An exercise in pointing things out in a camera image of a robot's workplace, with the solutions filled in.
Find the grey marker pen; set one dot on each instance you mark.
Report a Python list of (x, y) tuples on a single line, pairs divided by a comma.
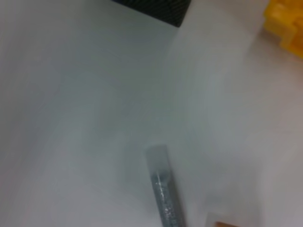
[(165, 194)]

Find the black mesh pen holder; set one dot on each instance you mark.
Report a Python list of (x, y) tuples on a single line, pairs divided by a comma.
[(161, 11)]

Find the tan eraser block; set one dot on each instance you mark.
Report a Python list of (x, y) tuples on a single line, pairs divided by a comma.
[(227, 225)]

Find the yellow plastic storage bin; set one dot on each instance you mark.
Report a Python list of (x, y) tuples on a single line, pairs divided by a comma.
[(288, 30)]

